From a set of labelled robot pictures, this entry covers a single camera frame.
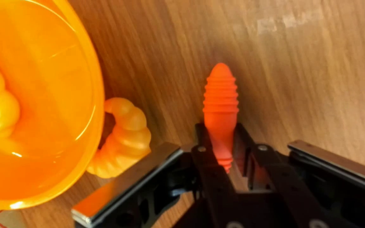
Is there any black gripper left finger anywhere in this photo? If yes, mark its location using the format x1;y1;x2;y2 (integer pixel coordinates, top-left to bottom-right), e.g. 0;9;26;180
69;142;209;228

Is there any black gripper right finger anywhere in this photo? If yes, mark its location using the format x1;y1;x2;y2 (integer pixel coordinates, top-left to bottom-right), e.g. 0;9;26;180
234;125;365;228

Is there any orange handled metal spoon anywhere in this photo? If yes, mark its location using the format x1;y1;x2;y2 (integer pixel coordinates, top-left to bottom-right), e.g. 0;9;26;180
202;63;238;171

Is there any orange plastic toy piece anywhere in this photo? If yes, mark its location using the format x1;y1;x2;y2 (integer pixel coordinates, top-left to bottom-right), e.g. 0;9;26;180
87;97;151;179

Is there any orange plastic bowl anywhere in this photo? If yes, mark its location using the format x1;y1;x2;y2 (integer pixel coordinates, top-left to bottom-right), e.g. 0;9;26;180
0;0;104;210

